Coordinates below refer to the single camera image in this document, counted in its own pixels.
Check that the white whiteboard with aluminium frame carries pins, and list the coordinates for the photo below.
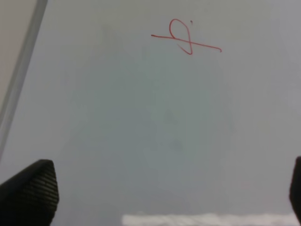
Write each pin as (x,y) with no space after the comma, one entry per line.
(164,112)

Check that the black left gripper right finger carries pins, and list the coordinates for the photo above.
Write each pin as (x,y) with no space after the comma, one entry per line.
(295,189)

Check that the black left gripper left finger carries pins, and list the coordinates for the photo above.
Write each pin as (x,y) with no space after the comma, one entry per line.
(31,197)

